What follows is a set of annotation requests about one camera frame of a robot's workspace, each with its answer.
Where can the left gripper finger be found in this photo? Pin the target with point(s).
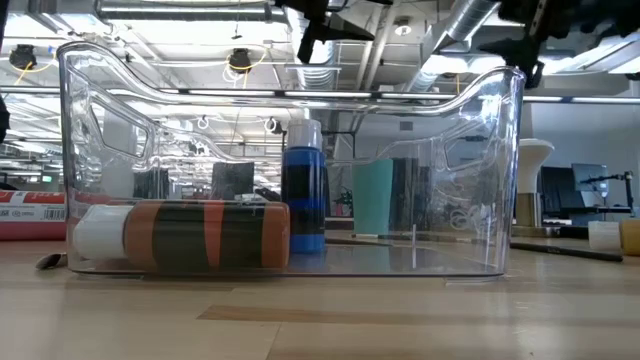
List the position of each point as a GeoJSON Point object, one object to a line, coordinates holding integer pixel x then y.
{"type": "Point", "coordinates": [347, 31]}
{"type": "Point", "coordinates": [307, 45]}

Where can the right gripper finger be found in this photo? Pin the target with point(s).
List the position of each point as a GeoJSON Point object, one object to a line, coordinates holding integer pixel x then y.
{"type": "Point", "coordinates": [534, 75]}
{"type": "Point", "coordinates": [517, 50]}

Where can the small blue paint bottle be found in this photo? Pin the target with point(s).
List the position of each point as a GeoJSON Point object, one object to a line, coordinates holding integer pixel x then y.
{"type": "Point", "coordinates": [302, 200]}

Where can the thin black paint brush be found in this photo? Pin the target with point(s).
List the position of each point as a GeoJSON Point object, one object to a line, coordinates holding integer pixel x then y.
{"type": "Point", "coordinates": [50, 260]}
{"type": "Point", "coordinates": [425, 237]}
{"type": "Point", "coordinates": [360, 242]}
{"type": "Point", "coordinates": [565, 251]}

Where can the clear plastic bin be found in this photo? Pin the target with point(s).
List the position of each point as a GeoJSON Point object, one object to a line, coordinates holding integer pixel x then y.
{"type": "Point", "coordinates": [440, 265]}

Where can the orange paint bottle black label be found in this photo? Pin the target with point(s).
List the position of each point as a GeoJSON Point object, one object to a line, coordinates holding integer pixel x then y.
{"type": "Point", "coordinates": [200, 235]}

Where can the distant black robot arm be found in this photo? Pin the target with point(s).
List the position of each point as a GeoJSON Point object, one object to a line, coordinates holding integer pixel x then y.
{"type": "Point", "coordinates": [270, 194]}

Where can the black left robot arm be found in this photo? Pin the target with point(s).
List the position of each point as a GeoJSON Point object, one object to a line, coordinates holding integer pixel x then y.
{"type": "Point", "coordinates": [3, 120]}

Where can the large red paint bottle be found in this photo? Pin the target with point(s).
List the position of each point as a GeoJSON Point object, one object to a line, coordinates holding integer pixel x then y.
{"type": "Point", "coordinates": [30, 227]}

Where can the clear jar white lid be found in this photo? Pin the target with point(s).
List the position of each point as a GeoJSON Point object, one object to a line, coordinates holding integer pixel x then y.
{"type": "Point", "coordinates": [534, 155]}

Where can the distant computer monitor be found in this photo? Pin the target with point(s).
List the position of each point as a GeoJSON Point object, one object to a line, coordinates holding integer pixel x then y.
{"type": "Point", "coordinates": [590, 180]}

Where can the black equipment stand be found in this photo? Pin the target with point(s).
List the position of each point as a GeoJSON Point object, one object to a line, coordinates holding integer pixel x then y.
{"type": "Point", "coordinates": [627, 192]}

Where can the teal plastic cup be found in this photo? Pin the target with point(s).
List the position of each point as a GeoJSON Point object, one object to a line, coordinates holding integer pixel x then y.
{"type": "Point", "coordinates": [372, 200]}

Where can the white pillar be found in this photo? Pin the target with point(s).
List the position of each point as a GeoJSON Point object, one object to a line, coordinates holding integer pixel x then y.
{"type": "Point", "coordinates": [117, 160]}

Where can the silver ventilation duct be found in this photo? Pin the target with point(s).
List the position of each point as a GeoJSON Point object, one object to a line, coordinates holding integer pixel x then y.
{"type": "Point", "coordinates": [320, 75]}
{"type": "Point", "coordinates": [465, 20]}

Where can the black wall panel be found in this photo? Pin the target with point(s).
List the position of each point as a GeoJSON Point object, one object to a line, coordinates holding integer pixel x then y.
{"type": "Point", "coordinates": [150, 184]}
{"type": "Point", "coordinates": [232, 180]}

